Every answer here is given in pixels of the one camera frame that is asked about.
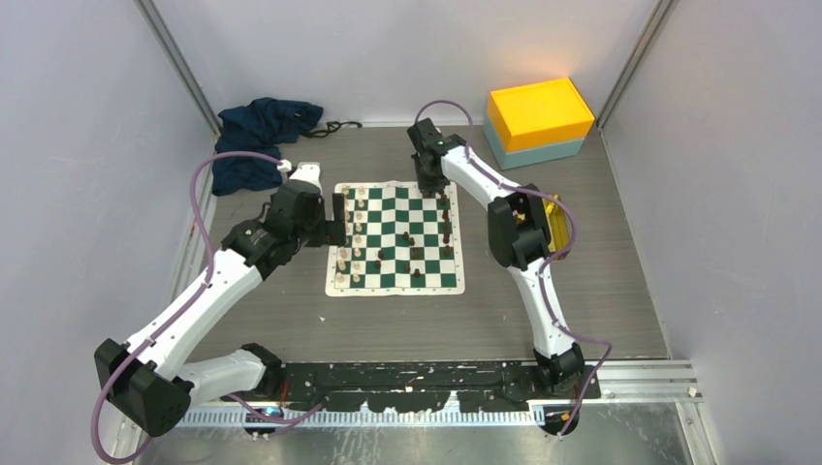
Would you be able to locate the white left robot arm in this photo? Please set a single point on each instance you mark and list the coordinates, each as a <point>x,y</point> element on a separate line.
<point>149,379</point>

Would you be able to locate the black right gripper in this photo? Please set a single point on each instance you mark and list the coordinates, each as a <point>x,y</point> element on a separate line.
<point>433,187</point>

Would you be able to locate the green white chess mat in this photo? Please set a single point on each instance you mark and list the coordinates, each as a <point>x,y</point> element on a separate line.
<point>388,206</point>

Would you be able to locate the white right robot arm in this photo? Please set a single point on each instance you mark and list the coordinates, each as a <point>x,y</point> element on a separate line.
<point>518,237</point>

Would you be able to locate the yellow and blue box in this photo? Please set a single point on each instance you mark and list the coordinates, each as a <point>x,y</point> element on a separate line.
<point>535,123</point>

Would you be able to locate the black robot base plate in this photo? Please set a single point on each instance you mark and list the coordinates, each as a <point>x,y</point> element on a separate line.
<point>431,393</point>

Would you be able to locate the gold metal tin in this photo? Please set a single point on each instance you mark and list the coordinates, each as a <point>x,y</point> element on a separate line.
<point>560,233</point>

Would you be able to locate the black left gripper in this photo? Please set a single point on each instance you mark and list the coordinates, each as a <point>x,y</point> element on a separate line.
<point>329,232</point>

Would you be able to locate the dark blue cloth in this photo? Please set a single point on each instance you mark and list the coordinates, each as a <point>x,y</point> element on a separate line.
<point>260,127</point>

